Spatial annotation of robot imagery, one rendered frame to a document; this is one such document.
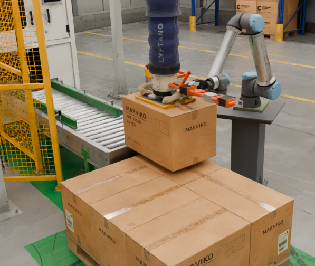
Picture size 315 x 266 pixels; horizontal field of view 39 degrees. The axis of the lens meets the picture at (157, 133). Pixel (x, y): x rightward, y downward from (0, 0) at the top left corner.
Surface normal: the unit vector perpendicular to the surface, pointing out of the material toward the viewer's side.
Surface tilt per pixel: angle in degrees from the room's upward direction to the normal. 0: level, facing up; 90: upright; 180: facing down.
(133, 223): 0
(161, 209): 0
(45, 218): 0
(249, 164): 90
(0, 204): 90
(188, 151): 91
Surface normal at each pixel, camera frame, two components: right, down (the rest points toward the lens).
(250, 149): -0.44, 0.35
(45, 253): -0.04, -0.93
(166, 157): -0.80, 0.25
